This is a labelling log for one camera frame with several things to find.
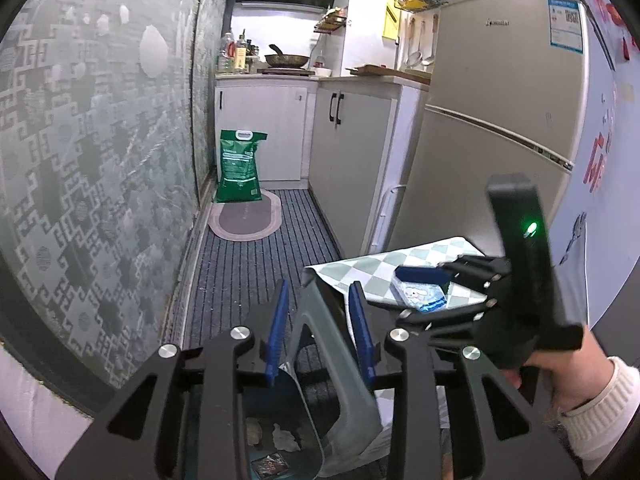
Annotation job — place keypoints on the wall spice rack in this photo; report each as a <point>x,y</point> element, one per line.
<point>331,21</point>

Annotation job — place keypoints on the beige two-door fridge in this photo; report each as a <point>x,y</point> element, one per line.
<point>490,85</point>

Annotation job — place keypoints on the white pipe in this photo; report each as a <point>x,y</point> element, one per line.
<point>387,195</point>

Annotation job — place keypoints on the green rice bag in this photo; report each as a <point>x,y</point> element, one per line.
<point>240,170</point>

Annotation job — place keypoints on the black frying pan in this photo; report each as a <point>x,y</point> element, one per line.
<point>287,60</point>

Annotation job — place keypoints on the person's right forearm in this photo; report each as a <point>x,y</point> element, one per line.
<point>610,420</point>

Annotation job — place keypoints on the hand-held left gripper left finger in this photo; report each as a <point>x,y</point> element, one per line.
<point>276,330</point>

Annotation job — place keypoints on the teal plastic trash bin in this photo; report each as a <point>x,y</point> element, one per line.
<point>295,410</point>

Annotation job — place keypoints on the black induction cooktop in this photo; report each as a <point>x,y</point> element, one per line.
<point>285,71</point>

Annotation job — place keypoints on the brown bread piece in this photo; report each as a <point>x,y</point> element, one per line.
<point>254,432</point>

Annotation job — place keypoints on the hanging metal ladles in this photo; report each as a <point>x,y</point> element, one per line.
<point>417,55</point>

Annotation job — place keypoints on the yellow hanging holder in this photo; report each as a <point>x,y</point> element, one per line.
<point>390,17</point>

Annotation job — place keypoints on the wooden cutting board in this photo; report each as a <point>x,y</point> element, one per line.
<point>390,71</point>

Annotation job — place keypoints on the person's right hand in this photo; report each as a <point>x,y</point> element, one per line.
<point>575,375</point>

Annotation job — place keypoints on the red wall sticker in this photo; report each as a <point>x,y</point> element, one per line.
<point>600,155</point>

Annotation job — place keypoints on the white kitchen cabinet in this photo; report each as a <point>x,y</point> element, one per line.
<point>270,125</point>

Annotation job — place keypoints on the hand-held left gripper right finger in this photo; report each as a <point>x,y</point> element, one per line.
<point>361,332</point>

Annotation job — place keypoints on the yellow cooking oil bottle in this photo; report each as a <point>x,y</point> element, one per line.
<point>241,56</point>

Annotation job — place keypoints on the patterned frosted glass door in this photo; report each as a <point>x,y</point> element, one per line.
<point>212,70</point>
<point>90,185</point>

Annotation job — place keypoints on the blue white tissue packet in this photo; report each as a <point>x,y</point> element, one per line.
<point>422,296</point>

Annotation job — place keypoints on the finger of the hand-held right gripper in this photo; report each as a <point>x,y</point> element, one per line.
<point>420,274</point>
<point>450,317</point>

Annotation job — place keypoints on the oval grey floor mat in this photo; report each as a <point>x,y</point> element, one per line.
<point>245,217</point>

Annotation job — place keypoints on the clear plastic wrapper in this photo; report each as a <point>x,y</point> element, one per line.
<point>286,439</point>

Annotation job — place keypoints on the dark figure wall sticker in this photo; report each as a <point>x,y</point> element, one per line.
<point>576,232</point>

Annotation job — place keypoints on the clear plastic bottle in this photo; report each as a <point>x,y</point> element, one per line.
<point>226,55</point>

